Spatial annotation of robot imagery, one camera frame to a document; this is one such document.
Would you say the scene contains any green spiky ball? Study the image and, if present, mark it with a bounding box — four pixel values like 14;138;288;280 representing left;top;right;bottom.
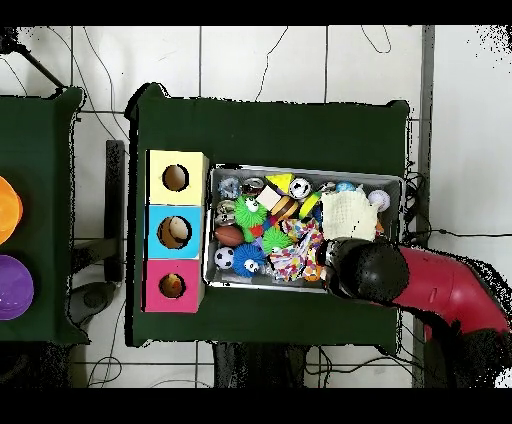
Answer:
231;194;269;241
262;225;294;254

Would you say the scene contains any blue spiky ball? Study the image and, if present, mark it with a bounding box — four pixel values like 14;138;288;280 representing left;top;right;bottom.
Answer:
231;243;267;279

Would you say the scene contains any cream yellow waffle cloth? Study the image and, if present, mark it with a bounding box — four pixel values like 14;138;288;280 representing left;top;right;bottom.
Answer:
321;185;381;241

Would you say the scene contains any yellow plush duck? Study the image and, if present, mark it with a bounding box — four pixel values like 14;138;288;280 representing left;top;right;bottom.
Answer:
162;275;185;298

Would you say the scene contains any wooden box with three holes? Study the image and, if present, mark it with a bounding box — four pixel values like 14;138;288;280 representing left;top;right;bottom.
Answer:
143;149;211;314

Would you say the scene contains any wooden cube block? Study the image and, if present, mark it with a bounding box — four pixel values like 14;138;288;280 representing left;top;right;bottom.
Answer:
255;186;283;211

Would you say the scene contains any brown toy football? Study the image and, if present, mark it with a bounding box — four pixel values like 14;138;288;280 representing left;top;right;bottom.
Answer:
214;226;246;248

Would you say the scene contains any yellow plastic block toy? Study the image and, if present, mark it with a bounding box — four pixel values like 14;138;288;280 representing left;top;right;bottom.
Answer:
266;173;296;195

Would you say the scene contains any silver metal can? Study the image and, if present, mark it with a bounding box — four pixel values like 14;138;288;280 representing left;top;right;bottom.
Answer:
289;177;313;200

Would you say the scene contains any small black white soccer ball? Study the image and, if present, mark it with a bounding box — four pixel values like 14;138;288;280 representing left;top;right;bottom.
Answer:
214;247;237;271

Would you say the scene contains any dark green table cloth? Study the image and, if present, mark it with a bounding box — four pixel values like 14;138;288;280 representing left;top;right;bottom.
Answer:
0;87;85;344
126;82;413;348

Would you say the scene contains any white baseball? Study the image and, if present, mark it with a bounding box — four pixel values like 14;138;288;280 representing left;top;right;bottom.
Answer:
367;189;393;213

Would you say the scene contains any orange plate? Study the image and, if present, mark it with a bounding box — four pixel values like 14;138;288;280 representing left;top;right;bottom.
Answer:
0;175;24;245

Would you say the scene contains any purple plate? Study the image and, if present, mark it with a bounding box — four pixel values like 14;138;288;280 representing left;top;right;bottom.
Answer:
0;254;35;321

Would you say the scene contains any black tripod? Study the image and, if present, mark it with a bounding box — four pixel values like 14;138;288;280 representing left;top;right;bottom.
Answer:
0;26;69;93

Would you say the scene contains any shallow wire mesh bin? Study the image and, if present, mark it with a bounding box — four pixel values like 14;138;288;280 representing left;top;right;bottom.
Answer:
206;163;404;297

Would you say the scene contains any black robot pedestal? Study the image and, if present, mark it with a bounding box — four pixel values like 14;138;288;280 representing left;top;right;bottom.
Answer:
211;343;321;389

